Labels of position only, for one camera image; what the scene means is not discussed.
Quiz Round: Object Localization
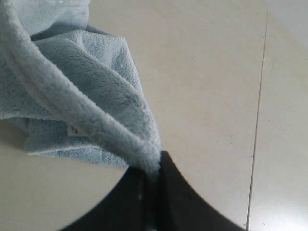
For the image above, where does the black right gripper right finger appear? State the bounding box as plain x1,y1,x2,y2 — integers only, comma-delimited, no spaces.
156,151,243,231

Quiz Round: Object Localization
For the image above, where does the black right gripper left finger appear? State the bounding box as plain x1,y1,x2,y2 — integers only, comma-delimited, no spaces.
62,167,147,231

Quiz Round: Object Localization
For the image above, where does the light blue fluffy towel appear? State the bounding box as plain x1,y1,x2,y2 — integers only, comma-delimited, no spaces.
0,0,161,178

